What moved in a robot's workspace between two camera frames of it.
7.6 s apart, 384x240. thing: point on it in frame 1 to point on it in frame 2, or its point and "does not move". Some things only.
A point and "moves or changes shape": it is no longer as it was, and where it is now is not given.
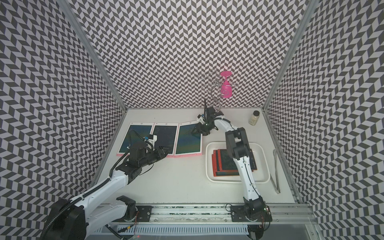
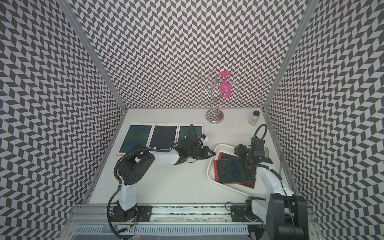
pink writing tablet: (167, 136) does not move
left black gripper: (160, 152) to (206, 151)
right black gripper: (203, 132) to (240, 149)
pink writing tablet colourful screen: (137, 132) does not move
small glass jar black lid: (254, 118) does not move
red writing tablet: (227, 164) moves or changes shape
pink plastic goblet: (226, 88) does not move
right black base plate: (238, 214) does not move
